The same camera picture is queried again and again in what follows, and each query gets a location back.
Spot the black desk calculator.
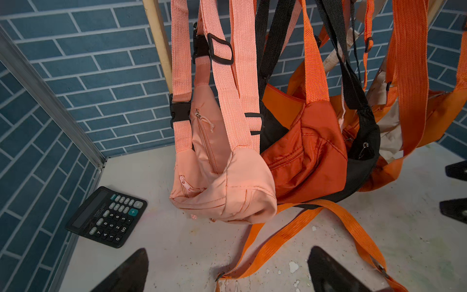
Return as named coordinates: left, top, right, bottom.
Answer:
left=66, top=186, right=148, bottom=249

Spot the large pink sling bag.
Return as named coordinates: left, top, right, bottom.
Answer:
left=170, top=1, right=277, bottom=225

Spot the black sling bag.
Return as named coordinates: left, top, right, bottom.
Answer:
left=254, top=0, right=382, bottom=209

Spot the beige sling bag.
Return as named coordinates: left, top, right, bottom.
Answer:
left=323, top=1, right=403, bottom=164

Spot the far right orange bag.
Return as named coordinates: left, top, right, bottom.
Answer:
left=418, top=28, right=467, bottom=147

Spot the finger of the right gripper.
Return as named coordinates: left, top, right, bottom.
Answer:
left=445, top=160, right=467, bottom=181
left=439, top=198, right=467, bottom=224

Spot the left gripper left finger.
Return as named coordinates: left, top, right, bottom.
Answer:
left=92, top=248, right=149, bottom=292

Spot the orange bag behind black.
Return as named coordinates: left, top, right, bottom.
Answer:
left=286, top=0, right=431, bottom=193

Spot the wooden hanging rack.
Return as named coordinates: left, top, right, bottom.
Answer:
left=142, top=1, right=446, bottom=94

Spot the dark red-orange bag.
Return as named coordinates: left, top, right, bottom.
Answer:
left=255, top=1, right=348, bottom=205

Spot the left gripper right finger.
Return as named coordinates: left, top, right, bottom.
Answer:
left=307, top=246, right=370, bottom=292

